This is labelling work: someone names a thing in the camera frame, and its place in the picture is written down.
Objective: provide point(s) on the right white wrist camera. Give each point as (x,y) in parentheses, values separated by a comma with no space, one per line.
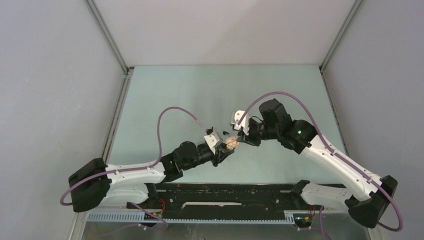
(239,119)

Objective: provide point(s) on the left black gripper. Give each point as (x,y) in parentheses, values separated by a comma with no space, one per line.
(221,153)

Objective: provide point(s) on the grey cable duct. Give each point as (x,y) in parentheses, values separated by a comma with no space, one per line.
(140,217)

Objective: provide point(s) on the beige earbud charging case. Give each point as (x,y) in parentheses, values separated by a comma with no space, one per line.
(232,142)

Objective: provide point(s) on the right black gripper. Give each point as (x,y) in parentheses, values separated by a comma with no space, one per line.
(244,138)

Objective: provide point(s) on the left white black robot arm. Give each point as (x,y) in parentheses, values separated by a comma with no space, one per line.
(98,184)

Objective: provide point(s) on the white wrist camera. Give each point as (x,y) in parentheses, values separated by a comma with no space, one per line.
(239,119)
(213,140)

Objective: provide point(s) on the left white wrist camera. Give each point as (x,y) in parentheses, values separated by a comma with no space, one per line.
(213,140)

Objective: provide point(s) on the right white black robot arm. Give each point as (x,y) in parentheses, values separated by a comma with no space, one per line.
(365,195)

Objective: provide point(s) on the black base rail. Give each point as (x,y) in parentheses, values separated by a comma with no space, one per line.
(227,201)

